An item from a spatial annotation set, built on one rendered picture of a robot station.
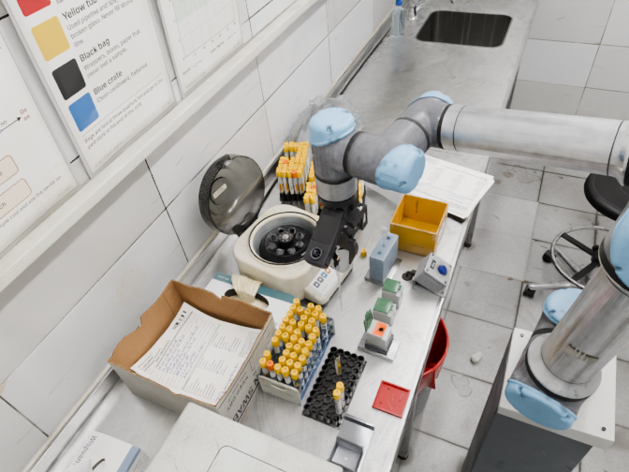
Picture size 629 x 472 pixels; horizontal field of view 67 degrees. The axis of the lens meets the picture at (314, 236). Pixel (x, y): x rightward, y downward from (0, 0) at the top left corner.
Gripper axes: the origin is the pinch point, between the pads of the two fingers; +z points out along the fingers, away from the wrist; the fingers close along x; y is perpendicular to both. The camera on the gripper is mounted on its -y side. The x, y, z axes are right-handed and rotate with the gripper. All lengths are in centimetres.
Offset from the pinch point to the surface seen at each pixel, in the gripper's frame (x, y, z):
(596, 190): -45, 112, 48
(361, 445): -16.2, -22.6, 21.8
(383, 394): -14.6, -9.2, 25.5
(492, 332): -26, 81, 113
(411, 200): 1.9, 45.2, 17.1
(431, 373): -16, 26, 70
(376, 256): 0.7, 19.7, 15.3
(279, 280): 18.8, 1.4, 14.8
